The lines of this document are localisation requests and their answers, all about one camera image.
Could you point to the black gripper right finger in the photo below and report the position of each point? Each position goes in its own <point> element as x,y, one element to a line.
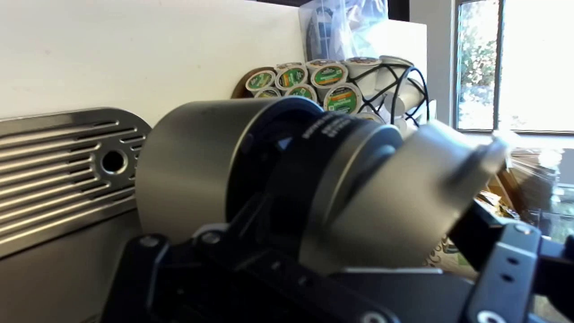
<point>514,275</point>

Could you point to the bright window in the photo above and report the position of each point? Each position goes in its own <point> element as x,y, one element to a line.
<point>532,60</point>

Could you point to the clear plastic bag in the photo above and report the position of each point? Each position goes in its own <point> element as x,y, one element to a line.
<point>334,28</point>

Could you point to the green lid coffee pod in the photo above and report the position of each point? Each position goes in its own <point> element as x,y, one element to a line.
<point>341,99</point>
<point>261,81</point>
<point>291,78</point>
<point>329,76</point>
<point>302,92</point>
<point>270,94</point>

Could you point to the silver slotted drip tray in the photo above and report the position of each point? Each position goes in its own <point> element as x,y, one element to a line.
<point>54,180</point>

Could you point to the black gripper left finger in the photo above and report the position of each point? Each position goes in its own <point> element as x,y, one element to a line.
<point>239,275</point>

